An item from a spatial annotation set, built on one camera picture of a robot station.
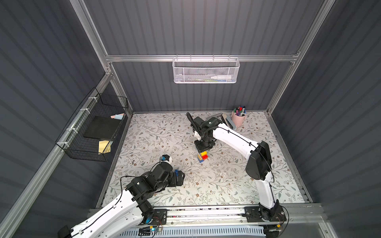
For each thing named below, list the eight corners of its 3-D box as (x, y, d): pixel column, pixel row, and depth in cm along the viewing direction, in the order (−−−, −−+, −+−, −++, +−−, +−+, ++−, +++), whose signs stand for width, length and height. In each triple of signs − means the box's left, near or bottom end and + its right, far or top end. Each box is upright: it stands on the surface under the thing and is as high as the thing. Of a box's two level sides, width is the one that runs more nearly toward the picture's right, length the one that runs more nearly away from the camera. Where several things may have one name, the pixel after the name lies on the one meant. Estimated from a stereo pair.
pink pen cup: (231, 127, 113) (235, 115, 103) (229, 118, 119) (233, 106, 109) (243, 127, 113) (248, 115, 103) (240, 118, 119) (245, 106, 108)
